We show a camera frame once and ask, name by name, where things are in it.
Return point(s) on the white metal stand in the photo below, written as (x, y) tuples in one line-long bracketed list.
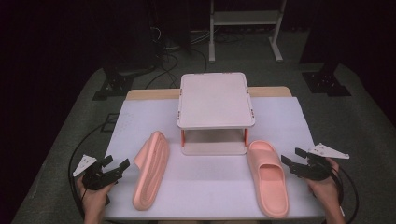
[(246, 18)]

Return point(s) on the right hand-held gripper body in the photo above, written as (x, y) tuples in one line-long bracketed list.
[(314, 169)]

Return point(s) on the pink rubber slipper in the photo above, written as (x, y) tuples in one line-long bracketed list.
[(151, 174), (271, 183)]

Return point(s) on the white foam table mat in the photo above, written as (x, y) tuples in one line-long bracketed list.
[(205, 186)]

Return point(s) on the person's right hand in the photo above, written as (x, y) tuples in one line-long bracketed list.
[(325, 193)]

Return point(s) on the wooden table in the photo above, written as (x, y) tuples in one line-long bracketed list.
[(146, 94)]

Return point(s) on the person's left hand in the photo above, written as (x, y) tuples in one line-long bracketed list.
[(93, 199)]

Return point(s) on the white two-tier shoe rack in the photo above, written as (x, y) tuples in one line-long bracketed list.
[(214, 102)]

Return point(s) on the black stand base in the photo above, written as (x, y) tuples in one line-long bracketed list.
[(327, 82), (113, 85)]

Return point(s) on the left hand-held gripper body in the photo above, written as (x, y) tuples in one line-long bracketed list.
[(95, 180)]

